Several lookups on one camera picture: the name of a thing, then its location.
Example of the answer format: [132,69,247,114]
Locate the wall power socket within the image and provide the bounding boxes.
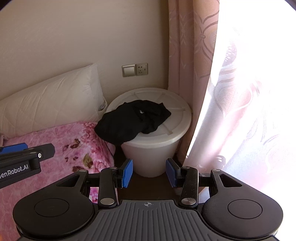
[135,62,148,76]

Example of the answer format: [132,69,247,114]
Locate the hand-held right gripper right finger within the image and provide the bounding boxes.
[166,158,242,208]

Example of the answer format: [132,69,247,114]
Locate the wall light switch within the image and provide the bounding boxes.
[122,64,136,78]

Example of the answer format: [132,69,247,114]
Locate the pink floral blanket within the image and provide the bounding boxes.
[0,120,116,240]

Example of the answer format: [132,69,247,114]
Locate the white lidded bucket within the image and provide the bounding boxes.
[105,88,192,178]

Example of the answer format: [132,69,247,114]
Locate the pink patterned curtain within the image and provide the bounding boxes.
[166,0,296,197]

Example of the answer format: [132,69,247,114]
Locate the white quilted pillow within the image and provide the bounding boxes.
[0,62,108,139]

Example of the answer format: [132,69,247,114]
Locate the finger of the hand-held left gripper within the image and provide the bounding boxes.
[0,143,28,154]
[0,144,55,162]

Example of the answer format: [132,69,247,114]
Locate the black garment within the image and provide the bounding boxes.
[94,100,172,145]

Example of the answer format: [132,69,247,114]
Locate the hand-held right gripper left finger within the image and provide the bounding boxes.
[57,159,134,208]

